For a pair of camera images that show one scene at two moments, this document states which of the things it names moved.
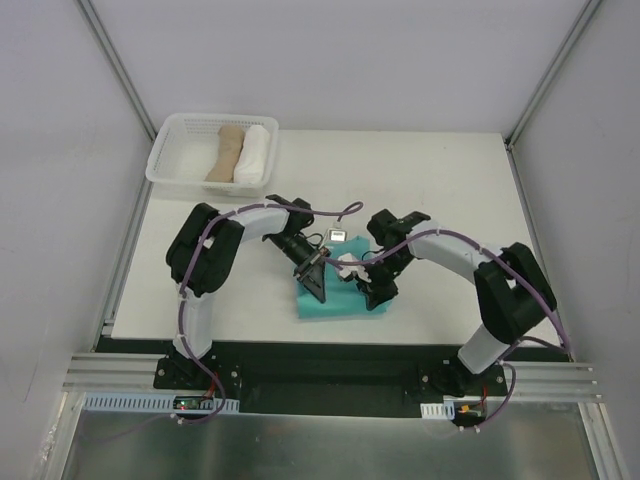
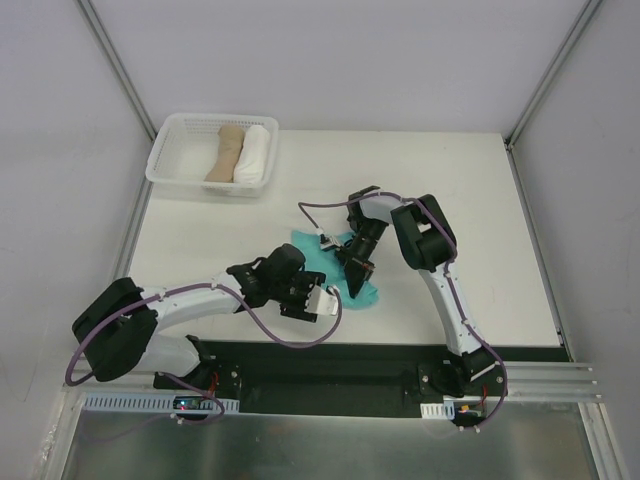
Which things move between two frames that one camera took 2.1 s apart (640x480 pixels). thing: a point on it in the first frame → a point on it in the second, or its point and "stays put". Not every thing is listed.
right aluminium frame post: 583,20 stays put
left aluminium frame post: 118,66 stays put
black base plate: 335,378 stays put
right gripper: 377,288 → 353,261
